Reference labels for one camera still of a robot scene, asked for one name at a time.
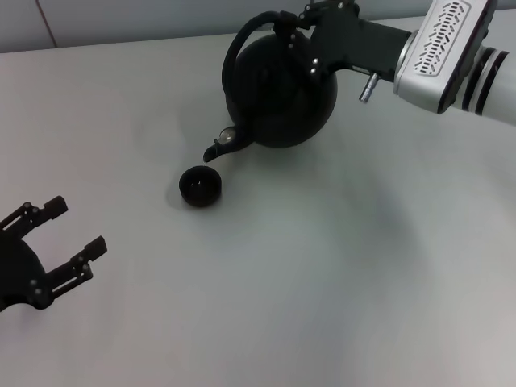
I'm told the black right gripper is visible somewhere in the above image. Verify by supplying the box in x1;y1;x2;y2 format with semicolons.
273;0;413;84

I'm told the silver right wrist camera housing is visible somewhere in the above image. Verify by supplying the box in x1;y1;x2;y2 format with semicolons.
393;0;501;115

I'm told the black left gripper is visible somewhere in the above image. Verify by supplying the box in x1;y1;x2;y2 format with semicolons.
0;195;109;312

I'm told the silver right gripper cable plug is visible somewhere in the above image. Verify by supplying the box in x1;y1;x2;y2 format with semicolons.
358;72;381;103

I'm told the black round teapot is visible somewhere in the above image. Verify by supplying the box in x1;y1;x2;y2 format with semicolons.
203;10;339;164

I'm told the small dark teacup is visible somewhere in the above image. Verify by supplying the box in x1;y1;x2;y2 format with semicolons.
178;164;223;209

